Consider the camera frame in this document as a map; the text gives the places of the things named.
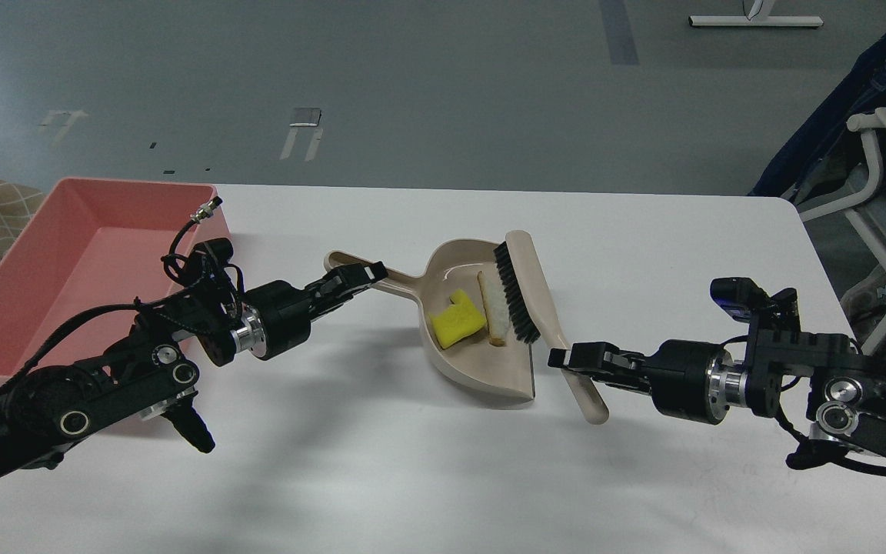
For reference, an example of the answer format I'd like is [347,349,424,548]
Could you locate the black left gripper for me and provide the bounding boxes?
[233,262,388,361]

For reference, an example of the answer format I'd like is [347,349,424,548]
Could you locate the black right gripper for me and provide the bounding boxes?
[548,339,727,426]

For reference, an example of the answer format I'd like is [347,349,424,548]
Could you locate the beige brush black bristles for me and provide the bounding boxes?
[495,230,611,425]

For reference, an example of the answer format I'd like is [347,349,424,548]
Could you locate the yellow sponge piece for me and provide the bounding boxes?
[429,289,488,349]

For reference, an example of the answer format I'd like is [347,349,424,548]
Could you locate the beige plastic dustpan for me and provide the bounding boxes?
[325,239,538,402]

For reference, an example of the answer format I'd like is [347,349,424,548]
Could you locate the bread slice piece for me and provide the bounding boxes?
[477,271,512,347]

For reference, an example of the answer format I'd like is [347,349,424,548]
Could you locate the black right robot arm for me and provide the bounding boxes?
[548,278,886,476]

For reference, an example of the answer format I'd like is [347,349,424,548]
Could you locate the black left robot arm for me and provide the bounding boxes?
[0,197,388,478]

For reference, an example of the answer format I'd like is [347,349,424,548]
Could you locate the pink plastic bin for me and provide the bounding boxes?
[0,178,218,385]

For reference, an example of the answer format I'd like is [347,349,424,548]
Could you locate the silver floor socket plate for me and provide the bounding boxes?
[289,106,323,128]

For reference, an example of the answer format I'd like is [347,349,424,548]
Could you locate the white desk foot bar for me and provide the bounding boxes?
[687,1,825,29]

